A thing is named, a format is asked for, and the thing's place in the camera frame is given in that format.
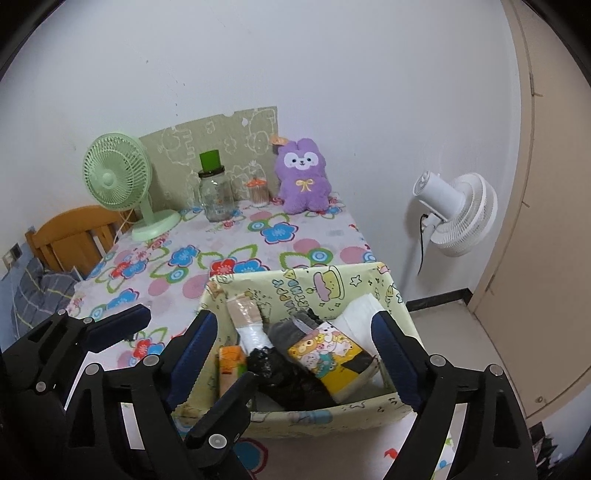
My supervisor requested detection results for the beige door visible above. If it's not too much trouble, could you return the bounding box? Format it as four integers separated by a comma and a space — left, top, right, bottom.
465, 0, 591, 432

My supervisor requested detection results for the green desk fan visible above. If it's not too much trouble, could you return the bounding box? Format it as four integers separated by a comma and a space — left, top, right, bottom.
83, 133, 182, 242

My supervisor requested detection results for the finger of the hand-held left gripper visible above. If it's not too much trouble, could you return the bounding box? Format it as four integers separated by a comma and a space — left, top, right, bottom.
185, 372, 259, 468
0, 305, 152, 402

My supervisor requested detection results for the black fan cable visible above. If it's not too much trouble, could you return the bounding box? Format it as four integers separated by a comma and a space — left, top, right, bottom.
417, 213, 435, 277

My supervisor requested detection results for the white fan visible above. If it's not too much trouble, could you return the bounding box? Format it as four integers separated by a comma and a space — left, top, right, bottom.
412, 172, 498, 258

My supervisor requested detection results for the black baseboard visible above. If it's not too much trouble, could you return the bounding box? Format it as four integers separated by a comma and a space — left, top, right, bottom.
405, 287, 474, 313

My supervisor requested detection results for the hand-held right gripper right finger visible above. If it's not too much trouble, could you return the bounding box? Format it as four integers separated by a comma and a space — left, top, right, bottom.
372, 310, 539, 480

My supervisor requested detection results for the glass jar with green cap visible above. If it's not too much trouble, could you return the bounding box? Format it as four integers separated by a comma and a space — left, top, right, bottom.
188, 149, 234, 223

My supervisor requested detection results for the cotton swab jar orange lid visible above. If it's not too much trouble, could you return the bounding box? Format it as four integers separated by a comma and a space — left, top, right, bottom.
245, 176, 271, 208

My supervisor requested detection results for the wooden chair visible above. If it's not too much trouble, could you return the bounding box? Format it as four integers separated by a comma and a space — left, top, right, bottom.
25, 205, 139, 278

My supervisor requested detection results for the white folded tissue stack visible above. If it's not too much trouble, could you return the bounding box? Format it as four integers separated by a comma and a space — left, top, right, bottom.
332, 292, 386, 370

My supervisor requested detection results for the white fan cord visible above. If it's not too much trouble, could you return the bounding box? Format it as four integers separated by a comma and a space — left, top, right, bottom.
113, 210, 139, 243

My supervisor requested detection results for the yellow cartoon tissue pack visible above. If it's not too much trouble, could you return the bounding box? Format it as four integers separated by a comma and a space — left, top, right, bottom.
287, 322, 383, 403

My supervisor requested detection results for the yellow cartoon storage box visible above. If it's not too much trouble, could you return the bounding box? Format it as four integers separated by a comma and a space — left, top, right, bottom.
171, 262, 416, 444

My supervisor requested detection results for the grey plaid cloth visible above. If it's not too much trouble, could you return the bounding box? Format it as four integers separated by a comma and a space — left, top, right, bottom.
10, 257, 90, 333

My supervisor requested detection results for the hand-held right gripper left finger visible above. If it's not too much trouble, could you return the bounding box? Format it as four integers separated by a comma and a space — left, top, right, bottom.
65, 311, 218, 480

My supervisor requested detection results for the plastic-wrapped white pack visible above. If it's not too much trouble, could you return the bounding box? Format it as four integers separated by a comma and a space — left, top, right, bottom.
225, 295, 274, 357

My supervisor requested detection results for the grey sock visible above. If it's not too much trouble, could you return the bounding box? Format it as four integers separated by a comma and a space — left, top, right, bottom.
268, 310, 326, 358

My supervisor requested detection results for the purple bunny plush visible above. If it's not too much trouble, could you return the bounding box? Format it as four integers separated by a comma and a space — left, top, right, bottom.
270, 135, 334, 216

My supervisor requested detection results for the black plastic bag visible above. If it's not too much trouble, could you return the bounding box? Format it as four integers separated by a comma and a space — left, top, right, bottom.
246, 347, 340, 411

